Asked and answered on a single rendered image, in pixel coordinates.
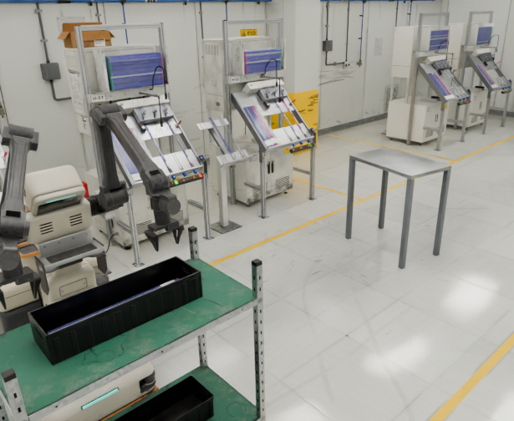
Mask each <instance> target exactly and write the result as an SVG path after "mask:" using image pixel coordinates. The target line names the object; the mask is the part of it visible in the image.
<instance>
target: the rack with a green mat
mask: <svg viewBox="0 0 514 421"><path fill-rule="evenodd" d="M188 234H189V244H190V254H191V259H188V260H186V261H185V262H187V263H189V264H190V265H192V266H193V267H195V268H196V269H198V270H199V271H201V284H202V295H203V297H200V298H198V299H196V300H195V301H193V302H189V303H187V304H186V305H184V306H182V307H178V308H176V309H175V310H173V311H171V312H168V313H166V314H164V315H162V316H160V317H157V318H155V319H153V320H151V321H149V322H146V323H144V324H142V325H140V326H138V327H135V328H133V329H131V330H129V331H128V332H124V333H122V334H120V335H119V336H117V337H113V338H111V339H110V340H108V341H106V342H102V343H101V344H99V345H97V346H95V347H92V348H90V349H88V350H86V351H84V352H81V353H79V354H77V355H75V356H73V357H71V358H68V359H66V360H64V361H62V362H60V363H57V364H55V365H52V364H51V362H50V361H49V360H48V359H47V357H46V356H45V355H44V353H43V351H42V350H41V349H40V347H39V346H38V344H37V343H36V342H35V341H34V338H33V332H32V328H31V324H30V323H28V324H25V325H23V326H21V327H17V328H15V329H13V330H11V331H8V332H5V333H3V334H0V421H9V419H8V415H7V411H6V409H5V406H6V407H7V409H8V412H9V413H10V415H11V417H12V419H13V421H38V420H40V419H41V418H43V417H45V416H47V415H49V414H51V413H53V412H55V411H56V410H58V409H60V408H62V407H64V406H66V405H68V404H70V403H72V402H73V401H75V400H77V399H79V398H82V397H83V396H85V395H87V394H88V393H91V392H93V391H94V390H96V389H98V388H101V387H103V386H104V385H105V384H107V383H110V382H112V381H114V380H115V379H117V378H119V377H121V376H123V375H125V374H127V373H129V372H131V371H133V370H135V369H136V368H138V367H140V366H142V365H144V364H146V363H148V362H150V361H151V360H153V359H155V358H157V357H159V356H161V355H163V354H165V353H167V352H169V351H170V350H172V349H174V348H176V347H179V346H180V345H181V344H183V343H185V342H188V341H190V340H191V339H193V338H195V337H197V339H198V349H199V359H200V366H199V367H197V368H195V369H193V370H191V371H190V372H188V373H186V374H184V375H183V376H181V377H179V378H178V379H176V380H174V381H173V382H171V383H168V384H167V385H165V386H164V387H162V388H160V389H158V390H156V391H155V392H153V393H151V394H150V395H148V396H146V397H144V398H142V399H141V400H140V401H138V402H136V403H134V404H132V405H130V406H129V407H128V408H125V409H123V410H122V411H120V412H118V413H117V414H115V415H113V416H111V417H110V418H107V419H106V420H105V421H114V420H115V419H117V418H119V417H120V416H122V415H124V414H125V413H128V412H129V411H130V410H132V409H134V408H136V407H138V406H140V405H141V404H143V403H144V402H146V401H148V400H150V399H151V398H153V397H154V396H156V395H158V394H160V393H162V392H164V391H165V390H166V389H168V388H170V387H172V386H174V385H175V384H177V383H179V382H180V381H182V380H183V379H185V378H188V377H189V376H193V377H194V378H195V379H196V380H197V381H198V382H200V383H201V384H202V385H203V386H204V387H205V388H206V389H208V390H209V391H210V392H211V393H212V394H213V395H214V399H213V408H214V416H212V417H211V418H209V419H208V420H207V421H266V407H265V369H264V331H263V293H262V261H261V260H259V259H255V260H253V261H252V289H251V288H249V287H246V286H245V285H243V284H241V283H240V282H238V281H237V280H235V279H233V278H232V277H230V276H228V275H227V274H225V273H223V272H222V271H219V270H218V269H216V268H215V267H213V266H211V265H209V264H208V263H206V262H204V261H203V260H201V259H200V257H199V246H198V236H197V227H195V226H190V227H188ZM252 307H253V331H254V357H255V384H256V406H255V405H254V404H253V403H252V402H250V401H249V400H248V399H247V398H246V397H244V396H243V395H242V394H241V393H239V392H238V391H237V390H236V389H235V388H234V387H233V386H232V385H231V384H229V383H228V382H227V381H226V380H225V379H223V378H222V377H221V376H220V375H218V374H217V373H216V372H215V371H214V370H212V369H211V368H210V367H209V366H208V362H207V351H206V332H207V331H209V330H211V329H212V328H214V327H216V326H218V325H220V324H222V323H224V322H226V321H228V320H229V319H231V318H233V317H235V316H237V315H239V314H241V313H243V312H245V311H246V310H248V309H250V308H252ZM4 404H5V405H4Z"/></svg>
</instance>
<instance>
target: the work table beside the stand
mask: <svg viewBox="0 0 514 421"><path fill-rule="evenodd" d="M356 160H357V161H359V162H362V163H365V164H367V165H371V166H373V167H376V168H379V169H381V170H383V174H382V184H381V194H380V204H379V224H378V228H379V229H383V228H384V216H385V206H386V196H387V186H388V177H389V172H390V173H393V174H396V175H400V176H403V177H405V178H407V185H406V192H405V208H404V217H403V225H402V233H401V242H400V249H399V265H398V268H400V269H404V268H405V262H406V254H407V246H408V238H409V230H410V216H411V208H412V200H413V193H414V185H415V179H416V178H420V177H423V176H427V175H432V174H435V173H439V172H442V171H444V174H443V180H442V186H441V193H440V204H439V211H438V217H437V224H436V230H435V242H434V248H433V255H434V256H438V255H439V254H440V244H441V238H442V232H443V226H444V219H445V208H446V202H447V196H448V190H449V183H450V173H451V165H447V164H443V163H440V162H437V161H434V160H429V159H426V158H423V157H420V156H417V155H412V154H409V153H406V152H403V151H400V150H395V149H391V148H389V147H386V148H382V149H377V150H371V151H366V152H362V153H357V154H353V155H350V156H349V183H348V199H347V215H346V231H345V238H346V239H351V235H352V219H353V205H354V177H355V163H356Z"/></svg>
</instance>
